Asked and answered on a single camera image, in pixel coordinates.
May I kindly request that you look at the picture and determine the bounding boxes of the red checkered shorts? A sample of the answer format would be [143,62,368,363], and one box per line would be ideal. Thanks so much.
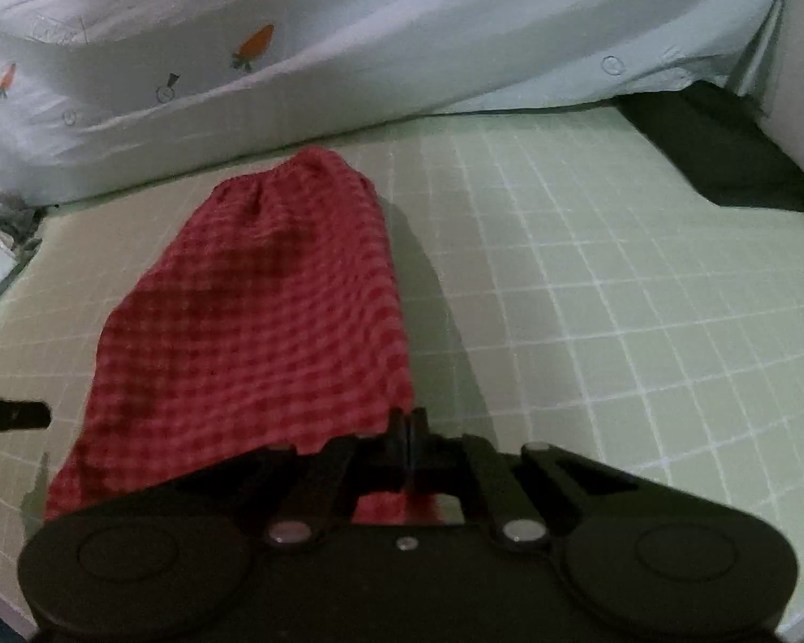
[44,147,415,518]

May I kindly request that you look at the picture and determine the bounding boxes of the blue grey garment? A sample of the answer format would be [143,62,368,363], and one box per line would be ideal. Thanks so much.
[0,190,49,330]

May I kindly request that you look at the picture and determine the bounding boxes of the white carrot print duvet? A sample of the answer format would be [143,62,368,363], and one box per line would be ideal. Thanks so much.
[0,0,778,205]

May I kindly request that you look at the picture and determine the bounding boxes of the black storage bag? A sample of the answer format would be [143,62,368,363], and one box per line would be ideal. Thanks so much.
[614,81,804,213]

